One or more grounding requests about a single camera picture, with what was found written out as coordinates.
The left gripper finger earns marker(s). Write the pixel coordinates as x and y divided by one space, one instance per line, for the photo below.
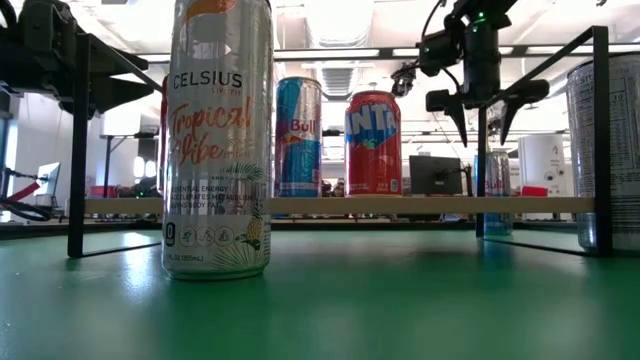
120 94
120 62

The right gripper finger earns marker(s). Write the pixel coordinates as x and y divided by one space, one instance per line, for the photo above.
452 102
527 92

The blue silver Red Bull can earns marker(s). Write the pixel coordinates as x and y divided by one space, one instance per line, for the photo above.
298 150
499 175

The red Fanta can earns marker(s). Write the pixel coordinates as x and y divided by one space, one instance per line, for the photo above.
372 150

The Celsius tropical vibe can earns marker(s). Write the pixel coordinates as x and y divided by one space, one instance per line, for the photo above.
217 150
625 150

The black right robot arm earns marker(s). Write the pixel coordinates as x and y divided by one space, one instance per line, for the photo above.
490 7

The black background table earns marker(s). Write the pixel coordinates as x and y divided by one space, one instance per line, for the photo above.
120 136

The black monitor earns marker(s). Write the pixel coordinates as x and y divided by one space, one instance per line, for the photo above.
425 172

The red storage bin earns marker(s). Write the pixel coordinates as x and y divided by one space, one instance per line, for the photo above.
531 191

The white monitor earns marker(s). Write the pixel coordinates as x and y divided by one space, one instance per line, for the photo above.
49 177

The green table mat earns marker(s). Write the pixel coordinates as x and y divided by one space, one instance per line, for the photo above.
400 310

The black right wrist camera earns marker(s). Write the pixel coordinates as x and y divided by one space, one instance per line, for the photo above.
440 49

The wooden shelf with black frame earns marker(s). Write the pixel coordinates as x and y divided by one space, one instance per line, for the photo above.
400 205

